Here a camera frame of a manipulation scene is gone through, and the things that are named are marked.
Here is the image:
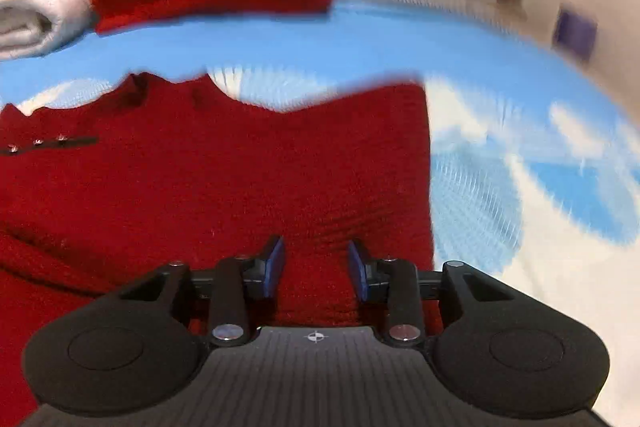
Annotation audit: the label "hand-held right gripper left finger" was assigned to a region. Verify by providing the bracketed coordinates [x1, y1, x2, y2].
[107, 235, 287, 349]

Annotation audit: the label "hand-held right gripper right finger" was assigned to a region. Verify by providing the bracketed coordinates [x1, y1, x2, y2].
[346, 239, 522, 349]

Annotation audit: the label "dark red knit cardigan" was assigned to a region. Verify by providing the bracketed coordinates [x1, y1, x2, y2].
[0, 72, 437, 427]

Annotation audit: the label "blue and white bed sheet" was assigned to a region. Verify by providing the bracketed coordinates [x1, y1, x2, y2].
[0, 0, 640, 427]

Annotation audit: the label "folded white towels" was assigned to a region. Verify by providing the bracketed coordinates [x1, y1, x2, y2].
[0, 0, 101, 60]

